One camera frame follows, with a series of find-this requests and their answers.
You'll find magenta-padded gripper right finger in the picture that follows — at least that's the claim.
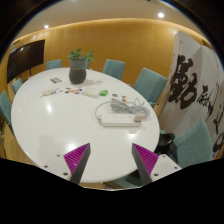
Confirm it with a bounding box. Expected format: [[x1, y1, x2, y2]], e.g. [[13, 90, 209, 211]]
[[131, 142, 183, 187]]

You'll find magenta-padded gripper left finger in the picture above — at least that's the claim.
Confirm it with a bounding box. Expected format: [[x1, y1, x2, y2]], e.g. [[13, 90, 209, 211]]
[[41, 142, 92, 186]]

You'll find white power strip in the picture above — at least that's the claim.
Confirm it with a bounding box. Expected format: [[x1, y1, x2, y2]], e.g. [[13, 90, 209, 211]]
[[99, 113, 143, 128]]

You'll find white calligraphy folding screen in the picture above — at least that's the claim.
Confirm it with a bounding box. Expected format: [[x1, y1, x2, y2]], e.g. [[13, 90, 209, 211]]
[[158, 30, 224, 161]]

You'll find colourful sticker sheet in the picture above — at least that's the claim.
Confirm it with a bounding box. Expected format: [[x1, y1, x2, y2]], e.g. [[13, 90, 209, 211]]
[[63, 87, 83, 95], [40, 87, 60, 98]]

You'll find group of teal chairs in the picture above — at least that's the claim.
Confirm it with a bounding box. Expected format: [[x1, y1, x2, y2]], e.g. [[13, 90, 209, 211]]
[[0, 58, 214, 190]]

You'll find plant in dark grey pot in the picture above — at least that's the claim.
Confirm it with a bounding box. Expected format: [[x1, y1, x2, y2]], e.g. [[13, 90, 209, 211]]
[[67, 48, 96, 85]]

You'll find grey coiled power cable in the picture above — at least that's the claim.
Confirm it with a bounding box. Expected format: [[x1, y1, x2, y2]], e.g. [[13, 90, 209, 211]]
[[94, 97, 151, 121]]

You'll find black wall television screen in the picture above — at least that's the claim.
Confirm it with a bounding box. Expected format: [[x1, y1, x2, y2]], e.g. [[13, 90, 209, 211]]
[[6, 39, 46, 84]]

